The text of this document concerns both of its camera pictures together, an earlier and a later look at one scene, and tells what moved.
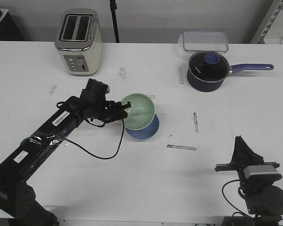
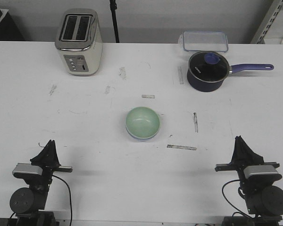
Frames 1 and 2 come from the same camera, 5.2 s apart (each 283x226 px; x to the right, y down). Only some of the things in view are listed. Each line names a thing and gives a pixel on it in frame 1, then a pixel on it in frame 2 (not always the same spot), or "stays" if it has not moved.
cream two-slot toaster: (79, 40) stays
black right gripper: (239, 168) stays
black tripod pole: (113, 7) stays
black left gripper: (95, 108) -> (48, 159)
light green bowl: (141, 112) -> (142, 122)
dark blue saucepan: (208, 71) stays
